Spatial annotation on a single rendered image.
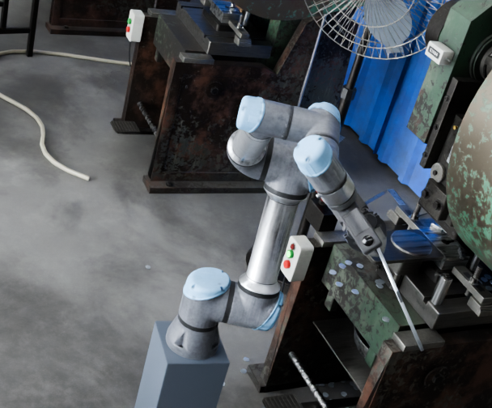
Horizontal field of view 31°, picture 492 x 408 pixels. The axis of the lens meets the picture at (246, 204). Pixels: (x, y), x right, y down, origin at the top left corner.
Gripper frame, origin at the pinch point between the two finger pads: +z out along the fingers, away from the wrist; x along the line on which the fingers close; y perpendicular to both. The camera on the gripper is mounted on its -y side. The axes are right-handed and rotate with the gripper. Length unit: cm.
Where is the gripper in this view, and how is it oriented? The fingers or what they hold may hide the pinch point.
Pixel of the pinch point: (379, 252)
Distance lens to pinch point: 203.4
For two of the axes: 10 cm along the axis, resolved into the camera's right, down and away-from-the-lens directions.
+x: -8.2, 5.7, 0.9
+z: 4.8, 6.0, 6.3
